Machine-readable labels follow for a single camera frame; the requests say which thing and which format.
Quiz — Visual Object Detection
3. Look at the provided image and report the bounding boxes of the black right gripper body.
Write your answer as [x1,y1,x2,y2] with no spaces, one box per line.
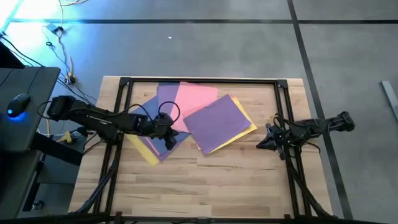
[265,122,295,151]

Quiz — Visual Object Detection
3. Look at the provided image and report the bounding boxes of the black floor cable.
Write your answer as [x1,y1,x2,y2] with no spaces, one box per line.
[0,33,44,68]

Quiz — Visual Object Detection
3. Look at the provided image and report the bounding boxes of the black crossbar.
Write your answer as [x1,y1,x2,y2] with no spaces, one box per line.
[0,212,386,224]

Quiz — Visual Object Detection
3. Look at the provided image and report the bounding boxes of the yellow paper sheet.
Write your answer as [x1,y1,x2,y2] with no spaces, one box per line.
[126,133,160,167]
[198,95,259,156]

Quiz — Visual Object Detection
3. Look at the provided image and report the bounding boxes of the black computer mouse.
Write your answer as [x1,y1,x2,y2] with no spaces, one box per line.
[6,92,32,119]

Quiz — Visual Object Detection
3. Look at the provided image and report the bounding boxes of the dark grey desk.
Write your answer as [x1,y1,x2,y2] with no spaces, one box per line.
[0,66,85,220]

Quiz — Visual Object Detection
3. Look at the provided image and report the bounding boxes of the blue paper sheet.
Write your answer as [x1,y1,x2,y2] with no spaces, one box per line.
[130,95,191,162]

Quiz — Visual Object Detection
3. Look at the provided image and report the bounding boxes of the grey metal strip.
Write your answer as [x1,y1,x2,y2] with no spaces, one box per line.
[381,80,398,123]

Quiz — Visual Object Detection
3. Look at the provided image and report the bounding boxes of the black cable bundle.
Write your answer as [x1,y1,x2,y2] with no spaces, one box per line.
[73,158,121,215]
[284,154,333,218]

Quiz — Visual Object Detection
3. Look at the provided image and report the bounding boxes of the grey power adapter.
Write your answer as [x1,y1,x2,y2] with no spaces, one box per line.
[46,23,65,35]

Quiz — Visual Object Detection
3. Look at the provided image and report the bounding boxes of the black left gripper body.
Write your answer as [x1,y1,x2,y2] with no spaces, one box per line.
[144,111,180,139]

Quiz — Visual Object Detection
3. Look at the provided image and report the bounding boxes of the black aluminium table frame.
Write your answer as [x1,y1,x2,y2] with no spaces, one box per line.
[93,76,312,218]

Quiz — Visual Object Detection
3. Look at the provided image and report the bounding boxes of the yellow plug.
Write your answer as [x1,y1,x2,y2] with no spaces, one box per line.
[58,130,74,144]

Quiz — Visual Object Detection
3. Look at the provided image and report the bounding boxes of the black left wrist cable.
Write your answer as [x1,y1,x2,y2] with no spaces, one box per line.
[119,100,182,126]

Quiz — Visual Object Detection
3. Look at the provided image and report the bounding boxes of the white floor cable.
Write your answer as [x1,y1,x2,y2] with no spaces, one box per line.
[57,0,77,83]

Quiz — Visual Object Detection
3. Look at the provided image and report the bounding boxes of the black screen edge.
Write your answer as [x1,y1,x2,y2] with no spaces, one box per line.
[0,40,25,69]

